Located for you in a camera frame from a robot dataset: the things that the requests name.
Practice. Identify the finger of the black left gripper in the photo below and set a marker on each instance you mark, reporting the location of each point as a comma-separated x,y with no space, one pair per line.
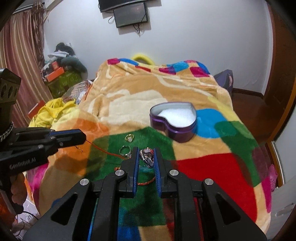
20,159
45,136

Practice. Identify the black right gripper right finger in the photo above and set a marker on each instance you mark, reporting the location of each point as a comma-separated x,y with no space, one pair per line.
202,210

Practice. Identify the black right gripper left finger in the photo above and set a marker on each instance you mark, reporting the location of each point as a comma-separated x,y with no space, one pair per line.
89,210

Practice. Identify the striped red curtain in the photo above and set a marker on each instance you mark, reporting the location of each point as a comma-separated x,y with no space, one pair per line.
22,52

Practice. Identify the yellow clothing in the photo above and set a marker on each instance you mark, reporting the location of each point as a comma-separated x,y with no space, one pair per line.
52,111

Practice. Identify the green box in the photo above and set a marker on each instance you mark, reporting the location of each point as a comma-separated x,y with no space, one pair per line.
61,84

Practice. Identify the orange shoe box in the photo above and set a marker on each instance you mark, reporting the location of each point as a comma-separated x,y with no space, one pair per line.
55,74

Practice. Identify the pile of dark clothes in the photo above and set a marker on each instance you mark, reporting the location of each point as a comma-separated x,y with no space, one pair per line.
66,58

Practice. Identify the purple heart-shaped tin box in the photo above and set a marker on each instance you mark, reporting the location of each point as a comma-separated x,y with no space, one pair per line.
178,120

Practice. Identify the colourful plush blanket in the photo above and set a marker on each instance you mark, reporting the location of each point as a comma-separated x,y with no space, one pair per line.
114,115

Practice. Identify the pink croc shoe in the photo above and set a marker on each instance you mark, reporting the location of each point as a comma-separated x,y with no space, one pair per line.
272,176

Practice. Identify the purple bag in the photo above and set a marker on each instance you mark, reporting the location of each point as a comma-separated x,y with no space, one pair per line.
225,79

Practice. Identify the brown wooden door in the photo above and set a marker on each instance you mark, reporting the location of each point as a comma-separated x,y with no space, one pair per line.
280,91

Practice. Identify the wall-mounted black monitor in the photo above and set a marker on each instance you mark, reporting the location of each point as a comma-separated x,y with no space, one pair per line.
126,13

